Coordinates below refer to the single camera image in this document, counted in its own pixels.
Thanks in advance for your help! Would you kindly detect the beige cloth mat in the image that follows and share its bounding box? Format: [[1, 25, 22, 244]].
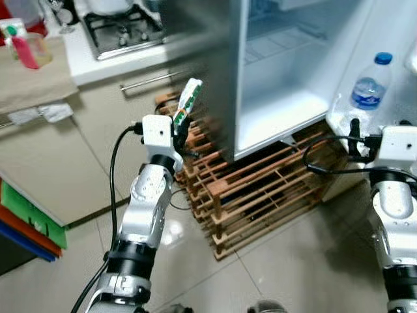
[[0, 36, 79, 115]]

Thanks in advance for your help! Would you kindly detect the green white snack packet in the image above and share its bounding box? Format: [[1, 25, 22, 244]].
[[173, 78, 204, 128]]

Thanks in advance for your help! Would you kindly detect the pink plastic container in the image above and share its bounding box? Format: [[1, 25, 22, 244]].
[[10, 33, 53, 69]]

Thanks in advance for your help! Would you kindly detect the printed white paper tag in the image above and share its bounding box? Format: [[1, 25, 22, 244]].
[[39, 102, 74, 123]]

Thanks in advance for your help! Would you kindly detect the dark grey fridge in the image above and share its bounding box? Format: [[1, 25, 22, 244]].
[[160, 0, 417, 164]]

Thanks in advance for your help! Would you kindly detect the green white carton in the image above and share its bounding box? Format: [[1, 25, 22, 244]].
[[0, 20, 28, 46]]

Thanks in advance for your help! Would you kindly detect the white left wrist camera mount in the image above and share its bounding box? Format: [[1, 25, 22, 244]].
[[142, 115, 177, 157]]

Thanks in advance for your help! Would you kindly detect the steel cabinet bar handle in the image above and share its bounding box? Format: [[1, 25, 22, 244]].
[[121, 68, 180, 92]]

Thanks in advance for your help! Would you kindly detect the red container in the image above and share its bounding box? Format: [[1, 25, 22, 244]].
[[23, 16, 50, 38]]

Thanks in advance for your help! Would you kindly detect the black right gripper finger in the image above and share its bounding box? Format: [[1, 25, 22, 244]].
[[349, 117, 363, 157]]

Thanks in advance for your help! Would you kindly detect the beige kitchen cabinet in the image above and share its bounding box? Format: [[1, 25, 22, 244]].
[[0, 72, 196, 226]]

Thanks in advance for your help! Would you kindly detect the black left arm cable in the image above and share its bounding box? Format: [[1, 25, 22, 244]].
[[70, 124, 145, 313]]

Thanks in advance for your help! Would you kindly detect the grey right robot leg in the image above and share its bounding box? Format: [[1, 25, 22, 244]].
[[248, 300, 287, 313]]

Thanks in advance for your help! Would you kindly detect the brown wooden slatted rack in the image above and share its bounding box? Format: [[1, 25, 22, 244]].
[[155, 91, 346, 260]]

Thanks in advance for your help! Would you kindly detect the steel gas stove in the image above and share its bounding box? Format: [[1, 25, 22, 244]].
[[78, 3, 167, 61]]

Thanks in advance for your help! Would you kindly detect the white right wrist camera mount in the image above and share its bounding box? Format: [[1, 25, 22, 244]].
[[379, 125, 417, 169]]

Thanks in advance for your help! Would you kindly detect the white wire fridge shelf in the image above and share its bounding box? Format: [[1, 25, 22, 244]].
[[242, 20, 330, 66]]

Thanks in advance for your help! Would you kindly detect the white cooking pot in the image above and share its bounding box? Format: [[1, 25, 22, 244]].
[[85, 0, 141, 17]]

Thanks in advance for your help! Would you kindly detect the blue flat board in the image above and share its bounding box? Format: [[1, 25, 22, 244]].
[[0, 222, 56, 263]]

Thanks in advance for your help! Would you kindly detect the clear blue-capped water bottle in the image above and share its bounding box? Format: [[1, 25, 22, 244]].
[[345, 52, 394, 134]]

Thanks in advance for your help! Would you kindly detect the thin black floor cable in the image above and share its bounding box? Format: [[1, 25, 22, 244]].
[[169, 188, 191, 211]]

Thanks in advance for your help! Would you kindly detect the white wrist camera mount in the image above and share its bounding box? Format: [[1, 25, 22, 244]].
[[142, 115, 177, 157], [379, 125, 417, 169]]

